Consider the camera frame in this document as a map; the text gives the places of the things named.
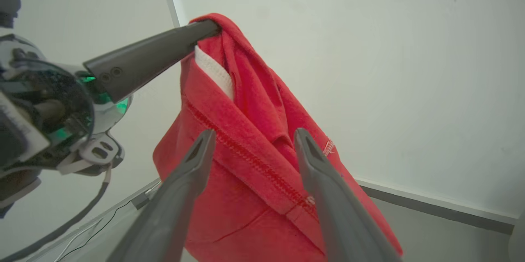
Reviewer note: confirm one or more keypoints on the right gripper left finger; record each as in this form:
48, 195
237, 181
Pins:
176, 208

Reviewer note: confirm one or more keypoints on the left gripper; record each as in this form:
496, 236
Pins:
61, 110

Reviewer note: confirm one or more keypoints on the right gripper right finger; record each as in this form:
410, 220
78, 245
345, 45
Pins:
340, 213

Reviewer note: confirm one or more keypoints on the red clothing item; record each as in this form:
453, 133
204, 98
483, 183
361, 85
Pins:
250, 130

